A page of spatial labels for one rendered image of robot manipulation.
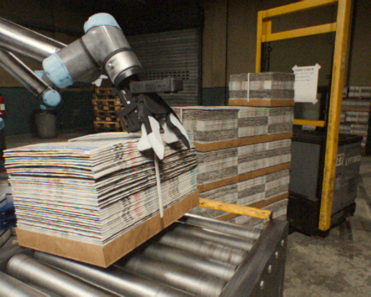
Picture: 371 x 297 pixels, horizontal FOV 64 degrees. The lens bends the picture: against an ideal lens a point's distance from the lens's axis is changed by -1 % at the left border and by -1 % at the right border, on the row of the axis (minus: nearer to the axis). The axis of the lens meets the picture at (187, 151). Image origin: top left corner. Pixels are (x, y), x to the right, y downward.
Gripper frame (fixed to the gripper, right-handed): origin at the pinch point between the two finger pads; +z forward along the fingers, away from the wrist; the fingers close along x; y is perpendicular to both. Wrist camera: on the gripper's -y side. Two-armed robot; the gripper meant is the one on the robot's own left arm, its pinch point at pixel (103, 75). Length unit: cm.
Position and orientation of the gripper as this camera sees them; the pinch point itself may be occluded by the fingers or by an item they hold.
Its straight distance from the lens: 176.4
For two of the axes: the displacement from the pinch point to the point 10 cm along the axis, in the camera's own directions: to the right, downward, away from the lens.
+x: 5.2, 2.9, -8.0
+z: 8.5, -1.0, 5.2
